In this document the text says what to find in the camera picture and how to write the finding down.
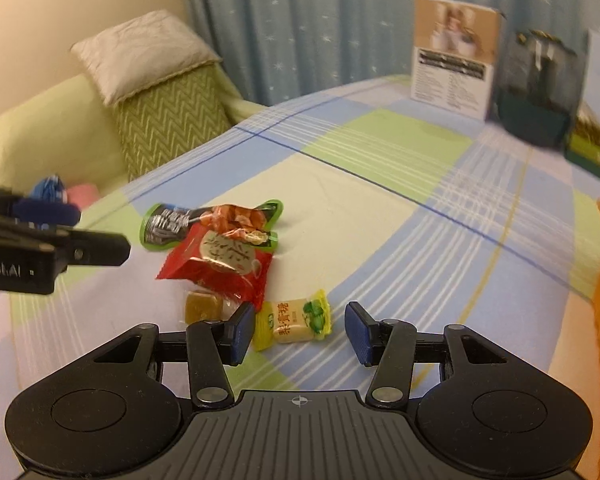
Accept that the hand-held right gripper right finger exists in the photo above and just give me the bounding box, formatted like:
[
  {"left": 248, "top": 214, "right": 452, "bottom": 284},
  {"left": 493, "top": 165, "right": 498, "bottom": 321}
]
[{"left": 344, "top": 301, "right": 536, "bottom": 409}]

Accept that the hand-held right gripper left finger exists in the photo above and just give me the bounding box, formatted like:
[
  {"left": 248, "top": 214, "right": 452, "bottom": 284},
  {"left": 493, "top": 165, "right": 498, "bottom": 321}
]
[{"left": 65, "top": 302, "right": 257, "bottom": 410}]

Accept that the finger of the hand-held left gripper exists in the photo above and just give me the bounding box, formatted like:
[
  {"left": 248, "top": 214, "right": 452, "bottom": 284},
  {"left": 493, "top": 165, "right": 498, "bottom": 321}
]
[
  {"left": 0, "top": 185, "right": 82, "bottom": 228},
  {"left": 0, "top": 211, "right": 132, "bottom": 268}
]

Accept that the clear-wrapped brown candy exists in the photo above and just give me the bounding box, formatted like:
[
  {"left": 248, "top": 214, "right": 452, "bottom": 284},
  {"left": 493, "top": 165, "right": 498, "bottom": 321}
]
[{"left": 185, "top": 291, "right": 241, "bottom": 323}]

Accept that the yellow candy packet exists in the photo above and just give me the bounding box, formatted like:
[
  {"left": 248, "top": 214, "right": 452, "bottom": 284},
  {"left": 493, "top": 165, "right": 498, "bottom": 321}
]
[{"left": 252, "top": 289, "right": 332, "bottom": 352}]

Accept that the red snack packet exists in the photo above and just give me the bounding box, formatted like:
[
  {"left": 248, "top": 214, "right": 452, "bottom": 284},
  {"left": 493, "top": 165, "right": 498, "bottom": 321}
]
[{"left": 156, "top": 222, "right": 273, "bottom": 313}]

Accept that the green black snack packet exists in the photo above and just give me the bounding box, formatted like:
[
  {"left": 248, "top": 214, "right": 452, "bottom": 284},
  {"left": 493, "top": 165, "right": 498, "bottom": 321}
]
[{"left": 139, "top": 199, "right": 285, "bottom": 252}]

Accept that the blue patterned cloth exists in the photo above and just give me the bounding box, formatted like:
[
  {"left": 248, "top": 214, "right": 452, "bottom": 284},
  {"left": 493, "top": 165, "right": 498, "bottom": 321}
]
[{"left": 30, "top": 174, "right": 63, "bottom": 201}]

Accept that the pink cloth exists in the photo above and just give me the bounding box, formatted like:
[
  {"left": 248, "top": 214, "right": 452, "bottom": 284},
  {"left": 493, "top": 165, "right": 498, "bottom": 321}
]
[{"left": 65, "top": 183, "right": 101, "bottom": 208}]

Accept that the light green sofa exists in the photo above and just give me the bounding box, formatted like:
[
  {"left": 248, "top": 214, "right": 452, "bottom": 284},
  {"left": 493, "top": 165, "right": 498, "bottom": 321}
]
[{"left": 0, "top": 72, "right": 266, "bottom": 196}]

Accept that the checked tablecloth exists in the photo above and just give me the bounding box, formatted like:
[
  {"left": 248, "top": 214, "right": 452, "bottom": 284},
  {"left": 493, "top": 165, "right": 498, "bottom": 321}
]
[{"left": 0, "top": 74, "right": 600, "bottom": 480}]

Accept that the green chevron pillow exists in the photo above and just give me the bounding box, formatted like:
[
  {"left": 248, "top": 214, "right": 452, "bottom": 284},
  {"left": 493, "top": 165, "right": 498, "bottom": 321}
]
[{"left": 111, "top": 64, "right": 237, "bottom": 183}]

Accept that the beige crinkled pillow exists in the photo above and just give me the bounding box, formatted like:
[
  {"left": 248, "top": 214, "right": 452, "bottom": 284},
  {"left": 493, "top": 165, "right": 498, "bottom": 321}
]
[{"left": 70, "top": 10, "right": 224, "bottom": 107}]

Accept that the small white product box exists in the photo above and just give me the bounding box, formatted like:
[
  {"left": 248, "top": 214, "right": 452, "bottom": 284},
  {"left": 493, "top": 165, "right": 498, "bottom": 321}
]
[{"left": 410, "top": 0, "right": 508, "bottom": 121}]

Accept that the dark green glass jar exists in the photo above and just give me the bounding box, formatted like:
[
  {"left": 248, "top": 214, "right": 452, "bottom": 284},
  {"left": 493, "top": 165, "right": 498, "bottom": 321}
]
[{"left": 492, "top": 30, "right": 588, "bottom": 148}]

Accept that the blue star curtain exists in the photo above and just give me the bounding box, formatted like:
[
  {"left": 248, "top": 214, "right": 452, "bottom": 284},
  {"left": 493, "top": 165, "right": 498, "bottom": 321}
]
[{"left": 177, "top": 0, "right": 600, "bottom": 106}]

